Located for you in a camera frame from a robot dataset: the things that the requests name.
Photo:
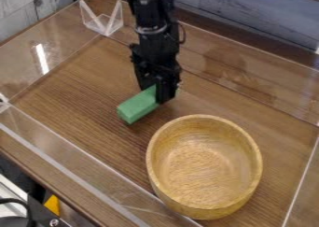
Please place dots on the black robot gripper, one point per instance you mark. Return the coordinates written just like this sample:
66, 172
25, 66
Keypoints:
156, 60

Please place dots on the green rectangular block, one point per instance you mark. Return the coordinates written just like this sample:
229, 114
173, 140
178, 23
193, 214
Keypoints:
138, 106

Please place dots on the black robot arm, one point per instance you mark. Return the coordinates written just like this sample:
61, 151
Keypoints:
156, 13

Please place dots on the brown wooden bowl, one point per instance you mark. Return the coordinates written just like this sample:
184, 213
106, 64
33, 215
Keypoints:
205, 166

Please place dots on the black and yellow equipment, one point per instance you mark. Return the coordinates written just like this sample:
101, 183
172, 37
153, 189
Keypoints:
42, 215

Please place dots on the clear acrylic corner bracket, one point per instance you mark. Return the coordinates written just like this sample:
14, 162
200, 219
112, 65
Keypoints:
104, 24

